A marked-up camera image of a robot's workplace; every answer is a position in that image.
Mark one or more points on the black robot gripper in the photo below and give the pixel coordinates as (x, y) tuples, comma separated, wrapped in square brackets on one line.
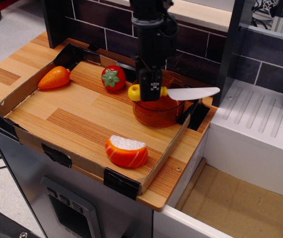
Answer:
[(156, 43)]

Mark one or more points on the yellow handled white toy knife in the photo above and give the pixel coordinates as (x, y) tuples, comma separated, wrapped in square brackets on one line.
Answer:
[(178, 94)]

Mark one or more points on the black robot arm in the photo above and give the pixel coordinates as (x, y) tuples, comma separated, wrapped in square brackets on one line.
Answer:
[(150, 9)]

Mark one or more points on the orange transparent plastic pot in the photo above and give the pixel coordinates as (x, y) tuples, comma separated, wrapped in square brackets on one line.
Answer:
[(165, 111)]

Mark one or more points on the cardboard fence with black tape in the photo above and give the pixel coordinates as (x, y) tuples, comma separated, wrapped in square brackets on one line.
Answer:
[(71, 124)]

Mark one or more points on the red toy tomato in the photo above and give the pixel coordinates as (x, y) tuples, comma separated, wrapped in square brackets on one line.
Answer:
[(113, 78)]

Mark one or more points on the toy salmon sushi piece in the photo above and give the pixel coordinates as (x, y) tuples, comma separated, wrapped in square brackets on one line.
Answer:
[(126, 152)]

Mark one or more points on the orange toy carrot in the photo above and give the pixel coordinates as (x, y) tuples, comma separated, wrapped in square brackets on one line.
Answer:
[(55, 78)]

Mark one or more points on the white toy sink unit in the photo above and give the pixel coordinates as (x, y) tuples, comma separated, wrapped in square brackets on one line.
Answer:
[(233, 187)]

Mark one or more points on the grey toy oven front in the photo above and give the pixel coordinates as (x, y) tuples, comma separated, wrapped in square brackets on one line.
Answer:
[(74, 213)]

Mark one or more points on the dark grey shelf post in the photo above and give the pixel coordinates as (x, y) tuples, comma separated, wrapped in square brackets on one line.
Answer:
[(239, 23)]

